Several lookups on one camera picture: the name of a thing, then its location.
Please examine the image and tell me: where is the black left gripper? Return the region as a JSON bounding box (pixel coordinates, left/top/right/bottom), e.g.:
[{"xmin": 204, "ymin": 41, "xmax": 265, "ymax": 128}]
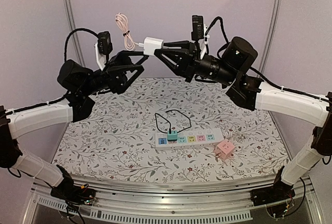
[{"xmin": 80, "ymin": 50, "xmax": 149, "ymax": 96}]

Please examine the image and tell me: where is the pink charging cable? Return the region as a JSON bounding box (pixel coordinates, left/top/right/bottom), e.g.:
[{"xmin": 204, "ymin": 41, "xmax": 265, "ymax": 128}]
[{"xmin": 115, "ymin": 13, "xmax": 141, "ymax": 51}]

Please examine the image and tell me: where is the white USB charger block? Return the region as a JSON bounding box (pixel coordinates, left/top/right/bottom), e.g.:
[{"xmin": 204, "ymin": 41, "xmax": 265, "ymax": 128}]
[{"xmin": 138, "ymin": 37, "xmax": 164, "ymax": 56}]

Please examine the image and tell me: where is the teal cube charger plug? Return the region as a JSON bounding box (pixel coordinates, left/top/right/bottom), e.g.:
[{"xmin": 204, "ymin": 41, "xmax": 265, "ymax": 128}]
[{"xmin": 167, "ymin": 130, "xmax": 178, "ymax": 142}]

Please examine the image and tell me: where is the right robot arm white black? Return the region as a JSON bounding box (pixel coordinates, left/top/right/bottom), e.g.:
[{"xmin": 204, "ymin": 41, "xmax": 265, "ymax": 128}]
[{"xmin": 154, "ymin": 37, "xmax": 331, "ymax": 206}]

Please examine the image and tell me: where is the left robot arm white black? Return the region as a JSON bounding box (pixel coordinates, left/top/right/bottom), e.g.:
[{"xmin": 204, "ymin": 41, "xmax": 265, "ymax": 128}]
[{"xmin": 1, "ymin": 51, "xmax": 148, "ymax": 205}]

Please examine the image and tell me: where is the floral patterned table mat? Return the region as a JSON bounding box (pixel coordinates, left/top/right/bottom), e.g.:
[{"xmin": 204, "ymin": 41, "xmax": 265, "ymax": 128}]
[{"xmin": 53, "ymin": 78, "xmax": 289, "ymax": 184}]

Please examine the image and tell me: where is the white colourful power strip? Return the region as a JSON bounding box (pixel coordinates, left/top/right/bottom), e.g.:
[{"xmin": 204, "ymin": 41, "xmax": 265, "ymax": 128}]
[{"xmin": 155, "ymin": 129, "xmax": 228, "ymax": 150}]

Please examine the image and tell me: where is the pink cube socket adapter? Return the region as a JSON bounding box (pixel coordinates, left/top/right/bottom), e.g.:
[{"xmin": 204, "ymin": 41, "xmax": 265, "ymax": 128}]
[{"xmin": 214, "ymin": 139, "xmax": 235, "ymax": 161}]

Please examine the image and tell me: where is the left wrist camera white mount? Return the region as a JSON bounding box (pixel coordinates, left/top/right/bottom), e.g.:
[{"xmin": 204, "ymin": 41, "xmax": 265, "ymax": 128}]
[{"xmin": 94, "ymin": 31, "xmax": 113, "ymax": 70}]

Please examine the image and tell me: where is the left aluminium frame post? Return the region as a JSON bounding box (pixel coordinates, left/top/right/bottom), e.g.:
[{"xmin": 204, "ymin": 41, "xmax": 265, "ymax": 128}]
[{"xmin": 63, "ymin": 0, "xmax": 86, "ymax": 67}]

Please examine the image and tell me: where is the aluminium frame post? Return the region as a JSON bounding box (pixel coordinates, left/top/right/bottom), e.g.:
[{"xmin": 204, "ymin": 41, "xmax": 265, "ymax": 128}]
[
  {"xmin": 63, "ymin": 0, "xmax": 86, "ymax": 67},
  {"xmin": 258, "ymin": 0, "xmax": 282, "ymax": 74}
]

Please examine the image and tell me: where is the right aluminium frame post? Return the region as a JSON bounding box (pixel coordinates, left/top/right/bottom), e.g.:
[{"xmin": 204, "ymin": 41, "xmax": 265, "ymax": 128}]
[{"xmin": 258, "ymin": 0, "xmax": 282, "ymax": 74}]

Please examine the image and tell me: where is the aluminium front rail base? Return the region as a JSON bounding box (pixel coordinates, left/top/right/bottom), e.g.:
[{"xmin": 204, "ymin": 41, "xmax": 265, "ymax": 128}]
[{"xmin": 22, "ymin": 175, "xmax": 327, "ymax": 223}]

